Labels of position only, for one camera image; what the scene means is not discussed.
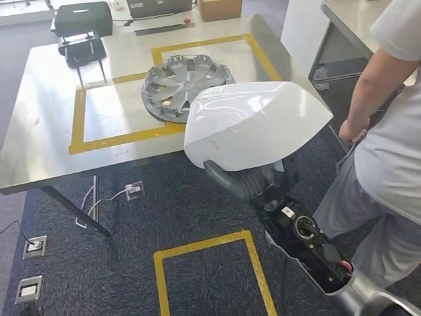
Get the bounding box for white plastic shell part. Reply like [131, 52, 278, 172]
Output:
[183, 81, 333, 172]

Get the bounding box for silver wheel hubcap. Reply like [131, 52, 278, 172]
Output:
[141, 54, 236, 126]

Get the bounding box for steel workbench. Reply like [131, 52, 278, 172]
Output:
[0, 14, 349, 238]

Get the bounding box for steel floor socket box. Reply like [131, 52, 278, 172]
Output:
[14, 275, 43, 305]
[124, 180, 146, 202]
[22, 235, 48, 261]

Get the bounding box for brown cardboard box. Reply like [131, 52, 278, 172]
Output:
[197, 0, 243, 23]

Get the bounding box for grey laptop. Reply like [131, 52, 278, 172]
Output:
[126, 0, 194, 20]

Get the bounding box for white rear desk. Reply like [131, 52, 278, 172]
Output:
[49, 0, 251, 37]

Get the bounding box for steel side table white panel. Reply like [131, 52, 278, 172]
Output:
[280, 0, 392, 132]

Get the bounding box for black hard case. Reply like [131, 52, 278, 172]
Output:
[54, 1, 114, 38]

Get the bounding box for person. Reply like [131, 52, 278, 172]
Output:
[312, 0, 421, 290]

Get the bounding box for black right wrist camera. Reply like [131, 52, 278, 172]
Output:
[280, 153, 300, 198]

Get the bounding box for white floor cable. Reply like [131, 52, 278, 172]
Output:
[75, 185, 133, 230]

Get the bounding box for black laptop cable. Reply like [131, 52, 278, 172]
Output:
[112, 3, 198, 27]

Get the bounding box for black floor cable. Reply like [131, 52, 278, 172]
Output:
[0, 219, 35, 246]

